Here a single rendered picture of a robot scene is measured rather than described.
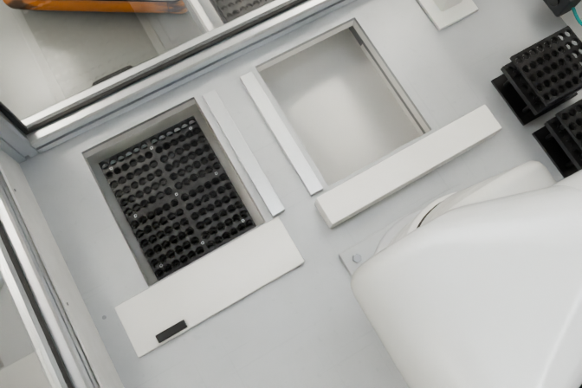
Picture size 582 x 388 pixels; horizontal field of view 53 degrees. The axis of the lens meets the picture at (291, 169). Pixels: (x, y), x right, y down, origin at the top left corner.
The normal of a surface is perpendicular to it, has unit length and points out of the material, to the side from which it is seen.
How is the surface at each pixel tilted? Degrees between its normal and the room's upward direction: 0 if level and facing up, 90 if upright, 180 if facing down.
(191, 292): 0
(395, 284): 41
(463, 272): 10
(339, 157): 0
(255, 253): 0
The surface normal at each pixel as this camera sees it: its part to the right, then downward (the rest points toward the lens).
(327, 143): 0.04, -0.30
